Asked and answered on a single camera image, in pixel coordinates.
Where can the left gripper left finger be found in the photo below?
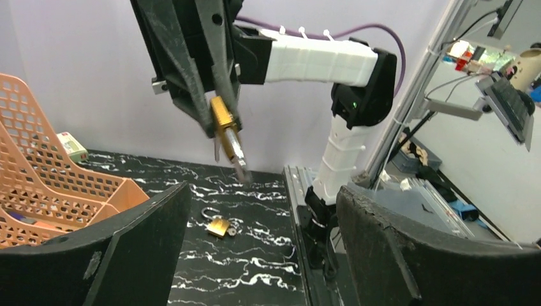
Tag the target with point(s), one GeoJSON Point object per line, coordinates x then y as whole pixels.
{"type": "Point", "coordinates": [127, 259]}

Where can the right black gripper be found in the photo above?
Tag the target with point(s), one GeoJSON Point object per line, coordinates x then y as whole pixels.
{"type": "Point", "coordinates": [195, 47]}

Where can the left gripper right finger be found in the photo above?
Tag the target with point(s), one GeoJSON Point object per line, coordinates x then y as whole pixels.
{"type": "Point", "coordinates": [395, 260]}

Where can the brass padlock with keys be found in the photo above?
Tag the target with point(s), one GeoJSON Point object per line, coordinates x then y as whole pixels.
{"type": "Point", "coordinates": [227, 139]}

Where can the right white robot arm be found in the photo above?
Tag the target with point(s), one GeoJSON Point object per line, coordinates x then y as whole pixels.
{"type": "Point", "coordinates": [363, 87]}

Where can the monitor on arm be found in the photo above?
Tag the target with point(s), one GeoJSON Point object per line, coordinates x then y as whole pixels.
{"type": "Point", "coordinates": [498, 96]}

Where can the right brass padlock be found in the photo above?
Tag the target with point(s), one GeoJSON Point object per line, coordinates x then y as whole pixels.
{"type": "Point", "coordinates": [217, 225]}

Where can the orange plastic file organizer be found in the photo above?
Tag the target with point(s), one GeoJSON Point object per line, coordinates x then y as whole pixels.
{"type": "Point", "coordinates": [44, 193]}

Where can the beige panda mug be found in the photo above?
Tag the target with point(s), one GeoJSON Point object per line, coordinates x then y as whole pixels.
{"type": "Point", "coordinates": [524, 69]}

